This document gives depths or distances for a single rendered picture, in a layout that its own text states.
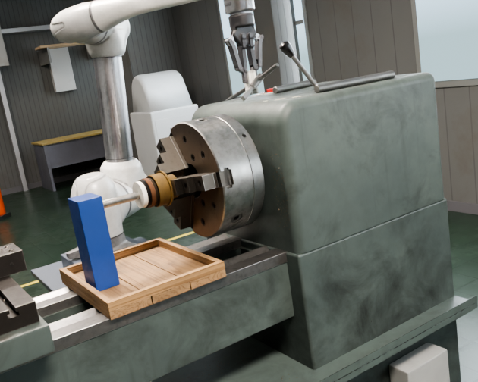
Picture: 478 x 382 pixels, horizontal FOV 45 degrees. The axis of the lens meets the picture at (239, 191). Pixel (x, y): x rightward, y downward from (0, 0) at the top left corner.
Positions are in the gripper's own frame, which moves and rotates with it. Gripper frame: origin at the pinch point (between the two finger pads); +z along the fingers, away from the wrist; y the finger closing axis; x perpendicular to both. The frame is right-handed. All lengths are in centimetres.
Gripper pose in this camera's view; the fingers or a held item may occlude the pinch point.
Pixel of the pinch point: (250, 82)
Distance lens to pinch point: 177.4
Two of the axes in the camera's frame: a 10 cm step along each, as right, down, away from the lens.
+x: 5.5, 0.9, -8.3
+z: 1.5, 9.7, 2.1
